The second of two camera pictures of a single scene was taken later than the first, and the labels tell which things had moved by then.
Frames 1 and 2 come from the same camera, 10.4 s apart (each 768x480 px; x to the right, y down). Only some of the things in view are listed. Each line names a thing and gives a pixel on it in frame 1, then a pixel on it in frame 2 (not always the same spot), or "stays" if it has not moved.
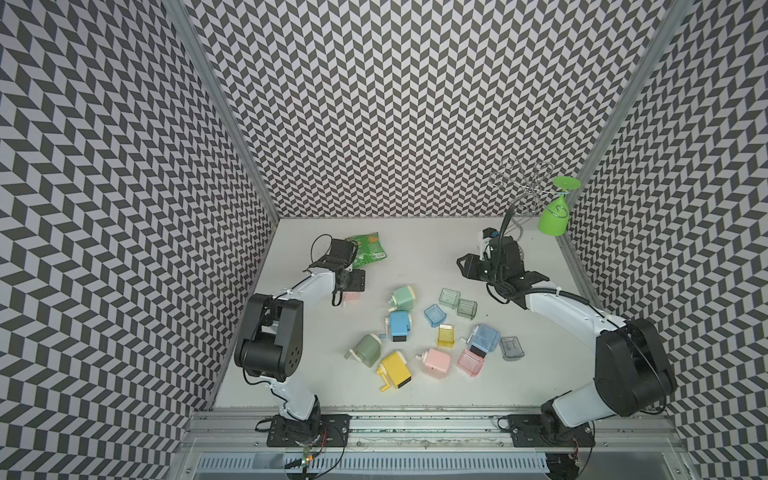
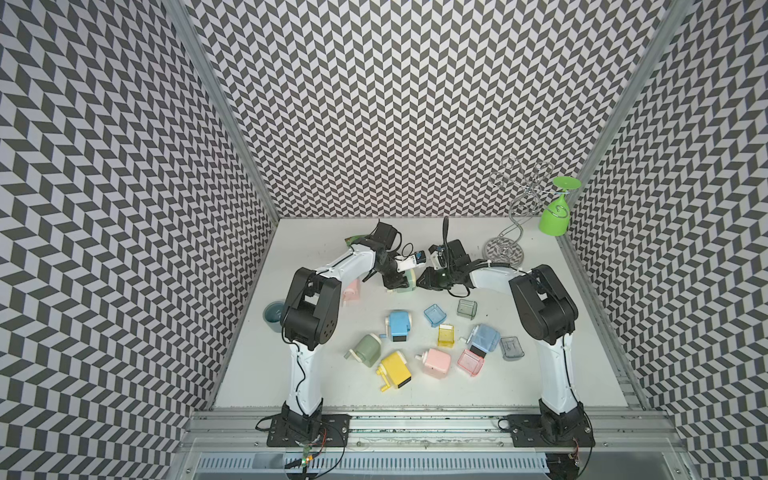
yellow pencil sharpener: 395,371 stays
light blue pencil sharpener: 482,339 stays
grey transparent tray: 510,348 stays
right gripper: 468,268 → 428,280
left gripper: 358,281 → 395,280
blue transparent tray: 435,315 stays
